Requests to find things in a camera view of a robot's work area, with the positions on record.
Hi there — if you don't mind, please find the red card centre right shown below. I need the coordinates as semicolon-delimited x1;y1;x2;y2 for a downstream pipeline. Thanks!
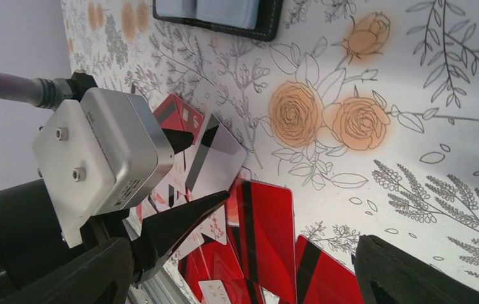
230;179;297;303

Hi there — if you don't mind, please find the black card holder wallet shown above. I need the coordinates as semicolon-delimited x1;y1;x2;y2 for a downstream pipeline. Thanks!
153;0;283;42

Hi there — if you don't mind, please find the red card far right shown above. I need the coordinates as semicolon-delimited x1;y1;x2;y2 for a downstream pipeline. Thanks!
295;236;364;304

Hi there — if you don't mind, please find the floral patterned table mat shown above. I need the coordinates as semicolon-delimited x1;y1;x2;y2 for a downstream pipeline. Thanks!
61;1;479;291

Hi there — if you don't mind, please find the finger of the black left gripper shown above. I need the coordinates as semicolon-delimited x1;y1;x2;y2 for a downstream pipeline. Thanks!
162;129;195;153
132;191;230;286

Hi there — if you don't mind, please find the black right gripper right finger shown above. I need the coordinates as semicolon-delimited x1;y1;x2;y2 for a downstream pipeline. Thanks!
354;235;479;303

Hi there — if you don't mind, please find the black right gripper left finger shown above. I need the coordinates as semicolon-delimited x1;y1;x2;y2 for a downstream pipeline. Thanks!
0;237;134;303

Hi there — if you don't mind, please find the red card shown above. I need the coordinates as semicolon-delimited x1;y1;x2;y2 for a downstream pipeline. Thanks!
230;179;297;303
295;236;364;304

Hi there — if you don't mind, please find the white floral card top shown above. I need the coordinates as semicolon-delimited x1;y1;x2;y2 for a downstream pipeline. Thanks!
185;114;248;200

